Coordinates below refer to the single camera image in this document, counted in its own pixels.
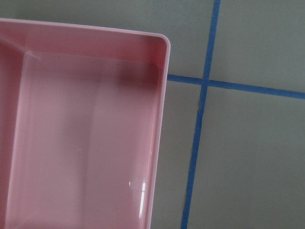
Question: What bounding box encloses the pink plastic bin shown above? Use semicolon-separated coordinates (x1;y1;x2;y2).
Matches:
0;18;171;229

